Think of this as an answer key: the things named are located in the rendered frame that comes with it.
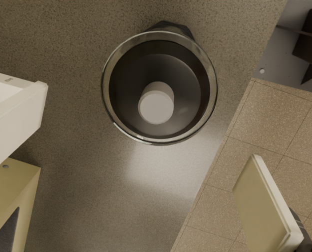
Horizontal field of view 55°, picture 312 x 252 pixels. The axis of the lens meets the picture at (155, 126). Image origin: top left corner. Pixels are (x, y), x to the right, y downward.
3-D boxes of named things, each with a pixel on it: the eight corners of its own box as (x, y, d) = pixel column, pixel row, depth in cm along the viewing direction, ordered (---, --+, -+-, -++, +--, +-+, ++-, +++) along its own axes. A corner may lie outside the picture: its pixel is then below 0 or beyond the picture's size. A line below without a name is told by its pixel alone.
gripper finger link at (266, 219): (289, 232, 12) (306, 238, 12) (250, 152, 19) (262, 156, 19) (256, 282, 13) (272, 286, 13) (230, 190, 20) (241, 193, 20)
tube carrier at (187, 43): (125, 77, 49) (90, 129, 29) (142, 9, 45) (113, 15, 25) (189, 95, 50) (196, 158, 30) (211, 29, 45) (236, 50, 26)
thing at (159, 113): (103, 112, 31) (84, 139, 25) (129, 23, 27) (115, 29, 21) (187, 141, 32) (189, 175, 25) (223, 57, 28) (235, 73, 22)
